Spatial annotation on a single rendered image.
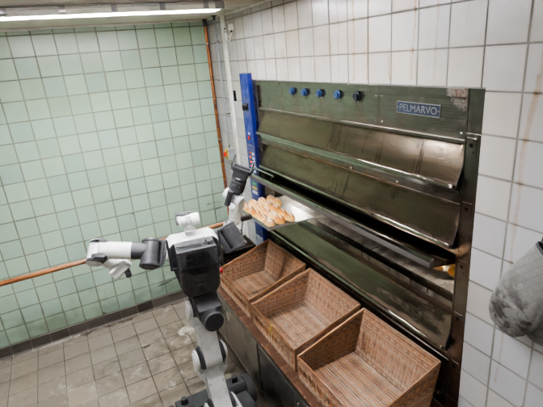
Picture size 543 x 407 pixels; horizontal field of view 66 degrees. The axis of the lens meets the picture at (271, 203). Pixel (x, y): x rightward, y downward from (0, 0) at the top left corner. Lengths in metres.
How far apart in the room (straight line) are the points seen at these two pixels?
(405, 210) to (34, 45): 2.93
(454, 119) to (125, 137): 2.79
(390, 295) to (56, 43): 3.00
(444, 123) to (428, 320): 0.95
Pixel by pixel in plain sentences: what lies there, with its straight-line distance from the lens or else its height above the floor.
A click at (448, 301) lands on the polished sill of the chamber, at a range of 2.09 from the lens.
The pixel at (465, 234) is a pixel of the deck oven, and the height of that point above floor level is 1.52.
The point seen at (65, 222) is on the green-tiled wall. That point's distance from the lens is 3.97.
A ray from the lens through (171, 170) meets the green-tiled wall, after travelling 3.99.
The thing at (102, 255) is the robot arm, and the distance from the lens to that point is 2.29.
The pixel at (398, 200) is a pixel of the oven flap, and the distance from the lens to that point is 2.12.
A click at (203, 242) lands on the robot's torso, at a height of 1.40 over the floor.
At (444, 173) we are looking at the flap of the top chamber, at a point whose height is 1.76.
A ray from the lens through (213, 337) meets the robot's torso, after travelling 2.59.
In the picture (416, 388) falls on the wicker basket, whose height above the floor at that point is 0.77.
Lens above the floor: 2.29
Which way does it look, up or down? 20 degrees down
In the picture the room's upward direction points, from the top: 5 degrees counter-clockwise
